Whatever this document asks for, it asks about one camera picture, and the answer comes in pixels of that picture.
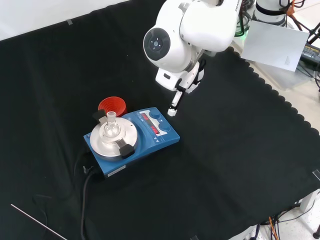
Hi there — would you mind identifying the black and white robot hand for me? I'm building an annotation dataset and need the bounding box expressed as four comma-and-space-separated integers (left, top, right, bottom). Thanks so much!
154, 57, 207, 118

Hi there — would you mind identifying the heater with blue base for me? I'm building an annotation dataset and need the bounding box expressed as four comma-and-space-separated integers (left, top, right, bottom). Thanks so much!
83, 106, 181, 181

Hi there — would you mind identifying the red ribbed cup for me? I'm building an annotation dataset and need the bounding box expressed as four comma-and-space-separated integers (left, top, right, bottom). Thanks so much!
97, 96, 128, 118

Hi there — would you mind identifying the black cloth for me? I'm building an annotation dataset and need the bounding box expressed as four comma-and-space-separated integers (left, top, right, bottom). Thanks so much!
0, 0, 320, 240

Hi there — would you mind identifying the pale board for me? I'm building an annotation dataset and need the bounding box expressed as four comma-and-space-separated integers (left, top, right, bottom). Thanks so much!
241, 19, 310, 73

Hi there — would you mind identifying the clear round-bottom glass flask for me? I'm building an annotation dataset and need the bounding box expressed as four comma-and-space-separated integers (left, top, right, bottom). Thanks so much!
103, 111, 121, 138

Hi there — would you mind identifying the black power adapter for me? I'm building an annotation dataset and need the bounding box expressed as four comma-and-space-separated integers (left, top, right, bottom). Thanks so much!
299, 42, 320, 64

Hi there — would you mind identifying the white bench leg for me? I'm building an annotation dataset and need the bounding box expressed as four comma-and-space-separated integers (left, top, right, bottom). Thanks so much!
299, 189, 320, 214

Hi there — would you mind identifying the thin metal rod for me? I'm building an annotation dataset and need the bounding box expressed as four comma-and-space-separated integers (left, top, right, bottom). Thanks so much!
10, 203, 68, 240

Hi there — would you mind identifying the aluminium heating block with handles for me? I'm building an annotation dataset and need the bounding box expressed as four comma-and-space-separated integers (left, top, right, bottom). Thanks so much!
91, 109, 136, 160

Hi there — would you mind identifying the thin black probe cable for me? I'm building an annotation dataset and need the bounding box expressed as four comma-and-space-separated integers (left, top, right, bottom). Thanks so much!
73, 147, 95, 176

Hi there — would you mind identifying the thick black power cable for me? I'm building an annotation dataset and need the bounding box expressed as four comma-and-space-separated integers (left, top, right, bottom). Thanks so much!
79, 167, 102, 240

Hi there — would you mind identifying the orange cable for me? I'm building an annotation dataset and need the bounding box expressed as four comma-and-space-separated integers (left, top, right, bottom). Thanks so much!
268, 216, 279, 240

